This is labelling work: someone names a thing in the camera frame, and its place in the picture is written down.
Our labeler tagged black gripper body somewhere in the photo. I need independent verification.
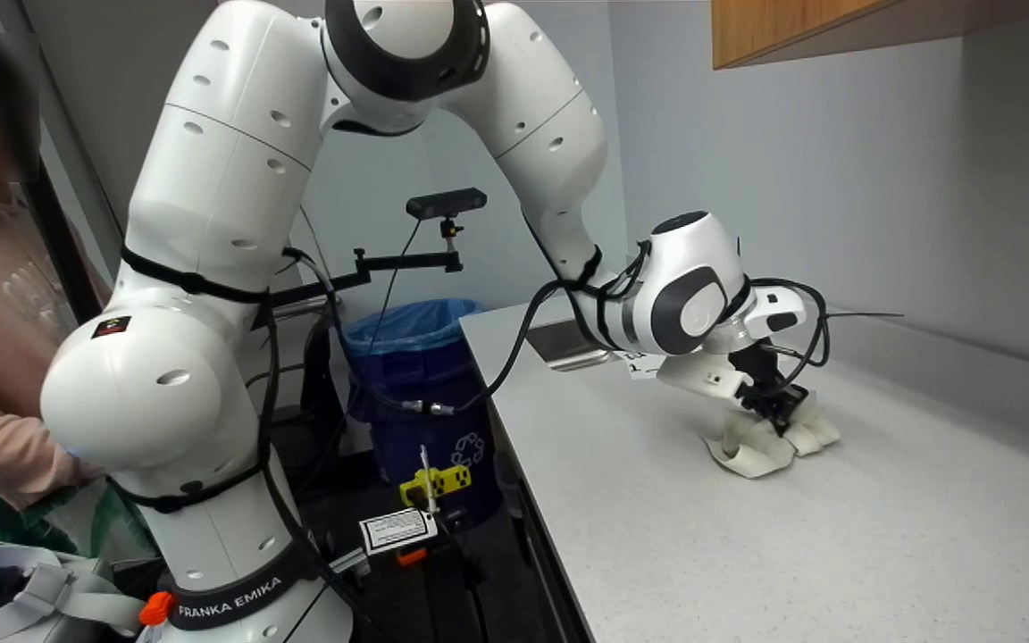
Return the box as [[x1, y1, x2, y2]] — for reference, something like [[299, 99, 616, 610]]
[[729, 341, 807, 431]]

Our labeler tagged white towel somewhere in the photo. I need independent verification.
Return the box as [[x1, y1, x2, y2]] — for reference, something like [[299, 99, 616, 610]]
[[704, 385, 844, 480]]

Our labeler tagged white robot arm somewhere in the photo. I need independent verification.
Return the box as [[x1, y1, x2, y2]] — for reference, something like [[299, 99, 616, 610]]
[[39, 0, 840, 643]]

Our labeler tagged small steel sink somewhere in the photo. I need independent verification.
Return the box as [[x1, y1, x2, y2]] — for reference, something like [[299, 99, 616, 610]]
[[530, 322, 604, 369]]

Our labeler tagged blue trash bin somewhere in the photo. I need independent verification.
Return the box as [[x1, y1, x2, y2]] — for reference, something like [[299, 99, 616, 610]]
[[344, 300, 500, 529]]

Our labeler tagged yellow clamp tool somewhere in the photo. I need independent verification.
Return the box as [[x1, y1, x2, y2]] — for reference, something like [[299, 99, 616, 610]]
[[399, 462, 471, 516]]

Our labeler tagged white label tag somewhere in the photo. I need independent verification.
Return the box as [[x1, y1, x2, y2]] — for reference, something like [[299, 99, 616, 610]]
[[361, 509, 438, 557]]

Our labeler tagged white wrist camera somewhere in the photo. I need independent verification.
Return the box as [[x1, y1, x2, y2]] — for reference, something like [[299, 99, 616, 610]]
[[659, 354, 748, 401]]

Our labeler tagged wooden wall cabinet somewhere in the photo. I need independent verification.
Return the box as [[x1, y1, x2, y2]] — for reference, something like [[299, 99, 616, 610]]
[[712, 0, 1029, 68]]

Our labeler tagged black camera on stand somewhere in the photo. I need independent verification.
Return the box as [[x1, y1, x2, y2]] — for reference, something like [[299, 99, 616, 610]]
[[246, 185, 495, 331]]

